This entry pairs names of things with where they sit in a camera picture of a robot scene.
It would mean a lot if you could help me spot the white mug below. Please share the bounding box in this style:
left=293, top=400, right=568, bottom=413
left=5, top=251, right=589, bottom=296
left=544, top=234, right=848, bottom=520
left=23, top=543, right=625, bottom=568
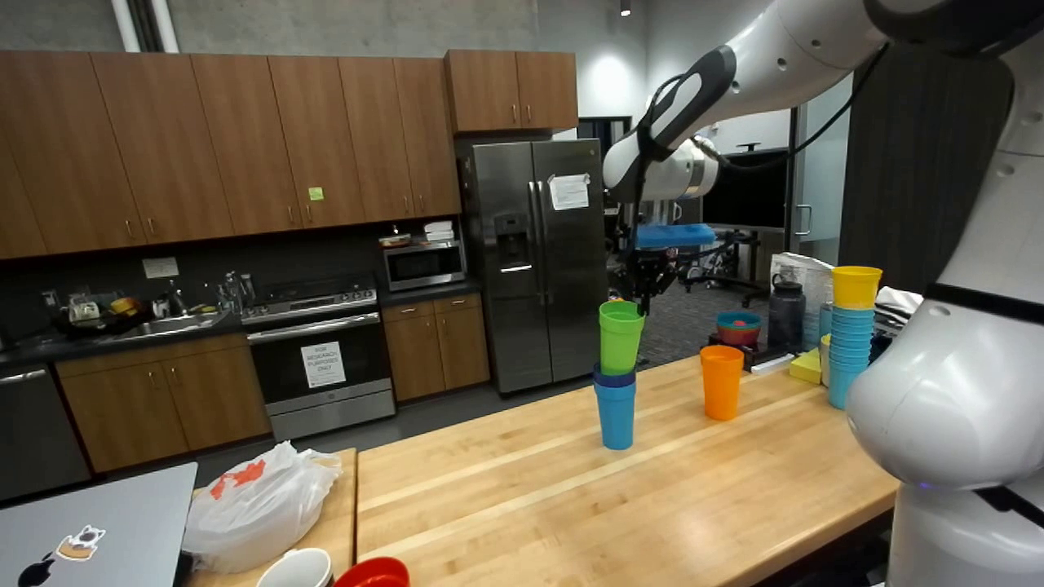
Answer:
left=257, top=547, right=332, bottom=587

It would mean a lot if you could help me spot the dark blue plastic cup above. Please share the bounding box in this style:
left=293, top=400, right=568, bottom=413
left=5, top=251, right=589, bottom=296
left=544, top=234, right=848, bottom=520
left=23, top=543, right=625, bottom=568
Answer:
left=595, top=372, right=638, bottom=387

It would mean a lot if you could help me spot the paper on refrigerator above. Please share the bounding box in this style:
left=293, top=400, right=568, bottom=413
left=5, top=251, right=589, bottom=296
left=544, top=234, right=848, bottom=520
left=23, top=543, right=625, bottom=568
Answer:
left=547, top=174, right=590, bottom=213

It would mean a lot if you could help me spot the stainless steel refrigerator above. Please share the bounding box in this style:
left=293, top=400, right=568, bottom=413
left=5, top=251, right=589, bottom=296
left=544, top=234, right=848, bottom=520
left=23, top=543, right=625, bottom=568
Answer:
left=460, top=140, right=608, bottom=394

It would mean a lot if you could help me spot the red bowl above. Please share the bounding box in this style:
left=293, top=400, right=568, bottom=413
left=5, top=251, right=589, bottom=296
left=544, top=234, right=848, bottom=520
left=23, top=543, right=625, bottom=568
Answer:
left=332, top=558, right=413, bottom=587

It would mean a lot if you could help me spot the white plastic bag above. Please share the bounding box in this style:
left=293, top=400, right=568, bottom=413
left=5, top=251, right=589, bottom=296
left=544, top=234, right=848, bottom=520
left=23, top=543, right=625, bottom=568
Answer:
left=182, top=439, right=343, bottom=572

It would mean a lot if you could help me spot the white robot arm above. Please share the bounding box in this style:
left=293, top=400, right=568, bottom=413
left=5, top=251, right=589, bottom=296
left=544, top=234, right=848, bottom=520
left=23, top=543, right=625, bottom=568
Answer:
left=604, top=0, right=1044, bottom=587

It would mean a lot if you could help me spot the grey laptop with stickers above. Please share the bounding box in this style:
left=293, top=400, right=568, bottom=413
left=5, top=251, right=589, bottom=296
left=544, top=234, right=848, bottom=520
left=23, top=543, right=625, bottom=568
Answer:
left=0, top=462, right=195, bottom=587

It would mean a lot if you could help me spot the stack of light blue cups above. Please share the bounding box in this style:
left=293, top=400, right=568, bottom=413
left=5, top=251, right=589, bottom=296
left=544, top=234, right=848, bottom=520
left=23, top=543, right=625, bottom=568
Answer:
left=830, top=306, right=875, bottom=407

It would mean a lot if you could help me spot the orange plastic cup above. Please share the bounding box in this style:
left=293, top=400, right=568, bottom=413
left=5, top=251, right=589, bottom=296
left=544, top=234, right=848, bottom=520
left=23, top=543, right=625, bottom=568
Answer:
left=699, top=345, right=744, bottom=420

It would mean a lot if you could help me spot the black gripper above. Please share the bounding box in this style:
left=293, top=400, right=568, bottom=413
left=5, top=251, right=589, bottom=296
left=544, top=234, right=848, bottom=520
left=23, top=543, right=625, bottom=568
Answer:
left=621, top=249, right=691, bottom=314

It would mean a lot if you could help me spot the stainless steel oven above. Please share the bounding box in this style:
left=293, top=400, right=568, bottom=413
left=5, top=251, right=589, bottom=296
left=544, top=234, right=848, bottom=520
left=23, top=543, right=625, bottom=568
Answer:
left=243, top=286, right=395, bottom=439

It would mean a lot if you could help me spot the yellow plastic cup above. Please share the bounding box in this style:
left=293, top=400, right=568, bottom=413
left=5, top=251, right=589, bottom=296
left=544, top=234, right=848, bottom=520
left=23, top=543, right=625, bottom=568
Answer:
left=833, top=265, right=880, bottom=309

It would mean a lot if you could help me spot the silver microwave oven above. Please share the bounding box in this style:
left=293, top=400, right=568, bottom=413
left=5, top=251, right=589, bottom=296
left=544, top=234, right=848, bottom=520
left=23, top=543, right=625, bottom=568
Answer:
left=381, top=241, right=467, bottom=291

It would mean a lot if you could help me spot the light blue plastic cup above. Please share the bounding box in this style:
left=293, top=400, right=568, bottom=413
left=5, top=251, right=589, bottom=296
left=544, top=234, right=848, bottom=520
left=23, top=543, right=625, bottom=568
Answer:
left=597, top=386, right=634, bottom=451

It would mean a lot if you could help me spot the green plastic cup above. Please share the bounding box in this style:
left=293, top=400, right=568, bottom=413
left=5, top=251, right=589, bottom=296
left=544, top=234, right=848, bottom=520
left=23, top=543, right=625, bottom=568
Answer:
left=597, top=300, right=647, bottom=375

